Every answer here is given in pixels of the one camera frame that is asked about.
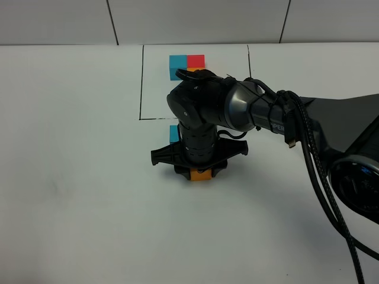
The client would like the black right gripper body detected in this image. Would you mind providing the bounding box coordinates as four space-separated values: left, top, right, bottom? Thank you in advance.
151 139 248 170

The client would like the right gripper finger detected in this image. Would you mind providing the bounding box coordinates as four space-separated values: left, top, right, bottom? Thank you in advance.
211 164 227 178
174 166 191 180

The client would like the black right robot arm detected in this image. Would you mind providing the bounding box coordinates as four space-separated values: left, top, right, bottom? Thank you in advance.
151 69 378 222

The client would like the orange template block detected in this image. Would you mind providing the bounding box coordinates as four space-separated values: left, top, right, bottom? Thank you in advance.
187 67 205 72

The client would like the blue template block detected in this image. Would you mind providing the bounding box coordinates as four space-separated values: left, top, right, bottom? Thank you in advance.
169 55 187 81

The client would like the red template block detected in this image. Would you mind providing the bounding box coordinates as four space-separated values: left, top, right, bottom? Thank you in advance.
187 54 205 70

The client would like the black right camera cable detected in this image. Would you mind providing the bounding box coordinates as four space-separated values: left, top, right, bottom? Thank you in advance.
216 77 379 284

